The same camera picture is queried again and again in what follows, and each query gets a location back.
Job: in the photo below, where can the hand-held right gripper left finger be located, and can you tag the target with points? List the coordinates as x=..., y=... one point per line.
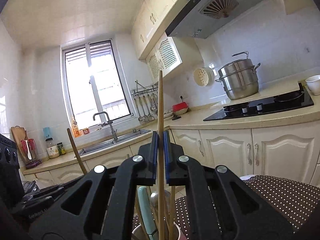
x=155, y=155

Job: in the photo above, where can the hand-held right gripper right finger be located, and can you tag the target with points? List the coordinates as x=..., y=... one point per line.
x=166, y=155

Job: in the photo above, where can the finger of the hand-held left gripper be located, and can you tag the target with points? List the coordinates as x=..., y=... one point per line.
x=57, y=188
x=37, y=200

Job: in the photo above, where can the pink utensil holder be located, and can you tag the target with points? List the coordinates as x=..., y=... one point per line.
x=183, y=235

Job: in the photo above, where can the white spatula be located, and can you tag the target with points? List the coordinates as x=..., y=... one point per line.
x=28, y=152

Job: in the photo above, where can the red knife rack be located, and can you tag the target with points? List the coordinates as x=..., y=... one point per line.
x=35, y=150

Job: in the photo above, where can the wooden cutting board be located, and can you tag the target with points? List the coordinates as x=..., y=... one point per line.
x=17, y=140

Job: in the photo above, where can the small black object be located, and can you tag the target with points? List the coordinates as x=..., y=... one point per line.
x=176, y=118

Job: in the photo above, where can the hanging metal ladle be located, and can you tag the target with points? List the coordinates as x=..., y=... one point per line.
x=145, y=117
x=150, y=116
x=140, y=118

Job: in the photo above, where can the glass jar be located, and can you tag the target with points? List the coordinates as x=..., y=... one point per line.
x=53, y=150

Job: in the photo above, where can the small green jar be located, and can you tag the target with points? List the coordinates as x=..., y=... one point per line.
x=61, y=149

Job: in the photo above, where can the white plate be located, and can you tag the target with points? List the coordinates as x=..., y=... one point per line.
x=168, y=115

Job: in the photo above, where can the metal spoon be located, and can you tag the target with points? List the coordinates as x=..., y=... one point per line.
x=155, y=197

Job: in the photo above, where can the metal sink faucet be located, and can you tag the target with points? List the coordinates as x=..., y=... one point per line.
x=113, y=130

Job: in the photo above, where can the red lidded bowl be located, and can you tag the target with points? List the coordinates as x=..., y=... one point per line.
x=180, y=107

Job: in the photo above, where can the hanging metal whisk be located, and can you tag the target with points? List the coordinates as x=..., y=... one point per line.
x=154, y=105

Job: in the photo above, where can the stainless steel sink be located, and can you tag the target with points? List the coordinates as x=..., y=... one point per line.
x=105, y=145

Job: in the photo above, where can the orange bottle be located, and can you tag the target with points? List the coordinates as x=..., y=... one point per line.
x=75, y=128

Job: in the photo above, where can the small orange box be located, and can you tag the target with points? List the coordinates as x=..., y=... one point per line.
x=85, y=130

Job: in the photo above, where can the kitchen window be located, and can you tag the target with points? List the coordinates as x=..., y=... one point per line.
x=100, y=92

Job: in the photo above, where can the cream round colander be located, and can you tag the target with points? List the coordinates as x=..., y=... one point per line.
x=202, y=77

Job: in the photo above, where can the stainless steel steamer pot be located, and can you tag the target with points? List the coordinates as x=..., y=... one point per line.
x=240, y=80

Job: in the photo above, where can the cream base cabinet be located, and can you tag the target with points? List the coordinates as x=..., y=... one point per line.
x=275, y=150

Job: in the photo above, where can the black gas stove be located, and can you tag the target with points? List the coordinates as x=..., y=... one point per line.
x=275, y=107

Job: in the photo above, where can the cream upper cabinets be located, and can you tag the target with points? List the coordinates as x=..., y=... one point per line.
x=152, y=17

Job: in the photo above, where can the grey range hood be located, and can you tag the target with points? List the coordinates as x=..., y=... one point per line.
x=200, y=17

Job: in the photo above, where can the white bowl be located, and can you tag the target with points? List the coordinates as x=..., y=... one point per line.
x=313, y=83

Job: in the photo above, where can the metal wall utensil rack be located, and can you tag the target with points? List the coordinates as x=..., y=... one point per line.
x=145, y=90

